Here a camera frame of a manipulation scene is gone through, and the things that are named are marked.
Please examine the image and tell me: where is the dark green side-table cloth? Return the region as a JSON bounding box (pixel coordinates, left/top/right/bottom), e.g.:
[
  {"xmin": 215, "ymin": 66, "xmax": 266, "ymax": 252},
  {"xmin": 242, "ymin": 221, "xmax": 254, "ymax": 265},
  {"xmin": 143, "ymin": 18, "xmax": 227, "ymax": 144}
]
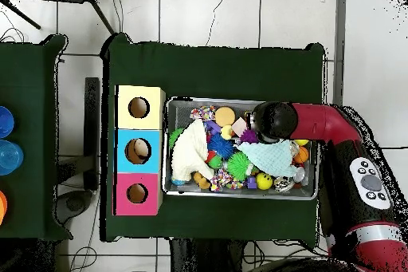
[{"xmin": 0, "ymin": 34, "xmax": 73, "ymax": 242}]

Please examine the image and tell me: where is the orange plastic cup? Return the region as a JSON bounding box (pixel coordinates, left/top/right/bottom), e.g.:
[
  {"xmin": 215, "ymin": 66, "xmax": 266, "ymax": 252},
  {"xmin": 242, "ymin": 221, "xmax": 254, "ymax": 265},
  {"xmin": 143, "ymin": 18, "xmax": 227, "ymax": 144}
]
[{"xmin": 0, "ymin": 190, "xmax": 8, "ymax": 225}]

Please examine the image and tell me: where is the dark green table cloth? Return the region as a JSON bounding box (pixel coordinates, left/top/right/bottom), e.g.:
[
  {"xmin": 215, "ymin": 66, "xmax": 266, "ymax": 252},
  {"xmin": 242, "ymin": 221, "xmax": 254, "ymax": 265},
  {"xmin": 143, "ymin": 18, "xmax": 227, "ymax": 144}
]
[{"xmin": 100, "ymin": 32, "xmax": 326, "ymax": 244}]

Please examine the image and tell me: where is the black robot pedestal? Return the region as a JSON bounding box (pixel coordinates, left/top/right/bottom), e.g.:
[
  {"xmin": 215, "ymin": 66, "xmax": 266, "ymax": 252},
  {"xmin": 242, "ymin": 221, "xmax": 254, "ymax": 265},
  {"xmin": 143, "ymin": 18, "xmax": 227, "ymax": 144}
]
[{"xmin": 168, "ymin": 238, "xmax": 257, "ymax": 272}]

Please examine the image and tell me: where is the orange round disc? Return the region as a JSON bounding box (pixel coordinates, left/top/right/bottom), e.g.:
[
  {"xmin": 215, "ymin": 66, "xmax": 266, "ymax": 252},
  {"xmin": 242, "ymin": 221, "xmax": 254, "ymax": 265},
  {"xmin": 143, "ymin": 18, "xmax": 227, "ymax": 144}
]
[{"xmin": 215, "ymin": 106, "xmax": 237, "ymax": 127}]

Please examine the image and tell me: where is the purple spiky ball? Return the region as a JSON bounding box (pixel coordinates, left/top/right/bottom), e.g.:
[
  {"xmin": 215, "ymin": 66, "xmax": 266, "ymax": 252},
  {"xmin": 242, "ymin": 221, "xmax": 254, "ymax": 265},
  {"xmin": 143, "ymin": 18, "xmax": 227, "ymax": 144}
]
[{"xmin": 240, "ymin": 128, "xmax": 260, "ymax": 145}]

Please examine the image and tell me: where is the clear mesh bin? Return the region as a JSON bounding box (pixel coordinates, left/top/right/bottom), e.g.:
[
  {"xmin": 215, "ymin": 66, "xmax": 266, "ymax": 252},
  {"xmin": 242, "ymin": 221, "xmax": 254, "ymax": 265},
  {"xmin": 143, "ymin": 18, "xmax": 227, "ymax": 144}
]
[{"xmin": 163, "ymin": 97, "xmax": 322, "ymax": 201}]

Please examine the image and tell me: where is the wooden cube block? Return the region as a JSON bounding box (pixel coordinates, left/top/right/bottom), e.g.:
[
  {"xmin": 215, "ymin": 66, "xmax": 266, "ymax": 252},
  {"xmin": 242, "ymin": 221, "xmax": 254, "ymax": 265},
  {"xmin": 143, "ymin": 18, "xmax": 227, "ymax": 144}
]
[{"xmin": 232, "ymin": 116, "xmax": 249, "ymax": 137}]

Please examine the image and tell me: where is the light blue plastic cup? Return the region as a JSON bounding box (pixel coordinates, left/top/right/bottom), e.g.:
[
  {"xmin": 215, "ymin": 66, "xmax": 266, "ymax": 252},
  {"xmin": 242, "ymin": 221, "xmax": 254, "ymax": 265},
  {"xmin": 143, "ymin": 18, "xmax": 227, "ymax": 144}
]
[{"xmin": 0, "ymin": 140, "xmax": 25, "ymax": 177}]

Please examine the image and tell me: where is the blue spiky ball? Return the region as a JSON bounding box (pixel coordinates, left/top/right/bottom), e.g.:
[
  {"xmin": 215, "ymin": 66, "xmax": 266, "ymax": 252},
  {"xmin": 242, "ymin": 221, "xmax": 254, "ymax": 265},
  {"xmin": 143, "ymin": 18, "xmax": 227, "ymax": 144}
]
[{"xmin": 207, "ymin": 132, "xmax": 236, "ymax": 160}]

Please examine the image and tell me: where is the mint green cloth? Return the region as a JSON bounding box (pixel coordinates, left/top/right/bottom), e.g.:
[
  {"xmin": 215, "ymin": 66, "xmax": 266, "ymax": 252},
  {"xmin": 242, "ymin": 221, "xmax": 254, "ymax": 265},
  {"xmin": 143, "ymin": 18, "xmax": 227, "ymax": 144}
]
[{"xmin": 237, "ymin": 140, "xmax": 298, "ymax": 178}]

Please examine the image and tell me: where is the wooden three-hole sorting box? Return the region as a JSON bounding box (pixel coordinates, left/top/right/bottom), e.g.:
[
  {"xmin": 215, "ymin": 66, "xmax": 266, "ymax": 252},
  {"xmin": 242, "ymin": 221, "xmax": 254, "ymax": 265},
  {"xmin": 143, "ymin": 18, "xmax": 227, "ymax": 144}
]
[{"xmin": 114, "ymin": 85, "xmax": 167, "ymax": 217}]

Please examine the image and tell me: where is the dark blue plastic cup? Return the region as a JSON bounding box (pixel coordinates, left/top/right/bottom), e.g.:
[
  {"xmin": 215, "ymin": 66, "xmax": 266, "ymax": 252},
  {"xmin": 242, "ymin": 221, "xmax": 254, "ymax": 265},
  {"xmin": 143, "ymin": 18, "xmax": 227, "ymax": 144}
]
[{"xmin": 0, "ymin": 105, "xmax": 15, "ymax": 140}]

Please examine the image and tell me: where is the cream knitted cloth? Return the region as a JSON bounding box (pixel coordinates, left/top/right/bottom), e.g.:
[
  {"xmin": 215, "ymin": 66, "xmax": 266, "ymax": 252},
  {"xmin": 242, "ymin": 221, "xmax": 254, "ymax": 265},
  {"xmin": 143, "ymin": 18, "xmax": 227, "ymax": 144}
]
[{"xmin": 171, "ymin": 118, "xmax": 215, "ymax": 183}]

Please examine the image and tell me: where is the green spiky ball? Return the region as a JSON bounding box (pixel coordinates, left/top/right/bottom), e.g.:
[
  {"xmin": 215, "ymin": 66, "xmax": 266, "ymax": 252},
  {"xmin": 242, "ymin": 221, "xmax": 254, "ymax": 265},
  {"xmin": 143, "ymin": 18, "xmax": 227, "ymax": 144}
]
[
  {"xmin": 226, "ymin": 151, "xmax": 254, "ymax": 181},
  {"xmin": 168, "ymin": 128, "xmax": 186, "ymax": 149}
]

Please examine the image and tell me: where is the black floor cable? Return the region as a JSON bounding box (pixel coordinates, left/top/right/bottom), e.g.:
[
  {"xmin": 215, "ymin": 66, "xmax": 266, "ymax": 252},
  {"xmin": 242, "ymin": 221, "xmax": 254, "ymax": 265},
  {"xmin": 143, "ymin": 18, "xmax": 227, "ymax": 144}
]
[{"xmin": 375, "ymin": 145, "xmax": 408, "ymax": 152}]

